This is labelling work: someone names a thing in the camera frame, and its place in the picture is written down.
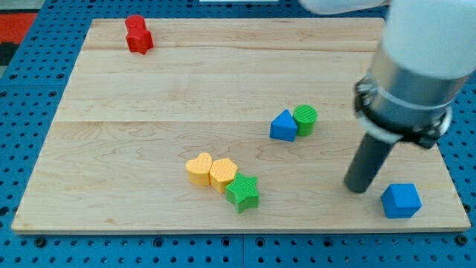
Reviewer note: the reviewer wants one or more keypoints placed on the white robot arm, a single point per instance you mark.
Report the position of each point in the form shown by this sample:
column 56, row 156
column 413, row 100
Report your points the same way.
column 425, row 55

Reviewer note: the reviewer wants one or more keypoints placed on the yellow hexagon block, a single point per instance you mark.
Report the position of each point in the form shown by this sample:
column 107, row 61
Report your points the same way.
column 222, row 173

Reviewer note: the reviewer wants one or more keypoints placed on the blue triangle block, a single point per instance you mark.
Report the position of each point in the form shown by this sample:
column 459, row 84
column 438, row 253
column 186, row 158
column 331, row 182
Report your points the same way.
column 283, row 127

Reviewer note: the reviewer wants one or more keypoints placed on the yellow heart block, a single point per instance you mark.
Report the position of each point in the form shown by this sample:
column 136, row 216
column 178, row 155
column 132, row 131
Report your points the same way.
column 198, row 169

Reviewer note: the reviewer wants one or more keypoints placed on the wooden board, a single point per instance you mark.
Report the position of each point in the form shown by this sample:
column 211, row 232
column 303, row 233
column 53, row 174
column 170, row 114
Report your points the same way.
column 113, row 161

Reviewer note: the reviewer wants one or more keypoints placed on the green star block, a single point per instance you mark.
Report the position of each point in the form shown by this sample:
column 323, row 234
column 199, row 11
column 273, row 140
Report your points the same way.
column 242, row 193

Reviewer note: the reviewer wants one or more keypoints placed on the green cylinder block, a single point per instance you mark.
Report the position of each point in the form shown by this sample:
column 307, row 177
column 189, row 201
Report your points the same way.
column 305, row 117

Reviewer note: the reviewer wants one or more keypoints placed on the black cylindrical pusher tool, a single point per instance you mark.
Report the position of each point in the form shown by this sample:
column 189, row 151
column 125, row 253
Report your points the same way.
column 369, row 158

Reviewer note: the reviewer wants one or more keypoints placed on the red star block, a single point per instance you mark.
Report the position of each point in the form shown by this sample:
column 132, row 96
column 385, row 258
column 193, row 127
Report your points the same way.
column 139, row 40

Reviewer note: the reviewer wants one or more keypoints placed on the red cylinder block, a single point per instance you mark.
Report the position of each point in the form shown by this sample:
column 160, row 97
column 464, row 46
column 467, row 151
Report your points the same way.
column 135, row 23

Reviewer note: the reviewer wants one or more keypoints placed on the blue cube block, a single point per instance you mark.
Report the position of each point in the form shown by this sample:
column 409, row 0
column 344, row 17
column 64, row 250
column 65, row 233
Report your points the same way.
column 401, row 201

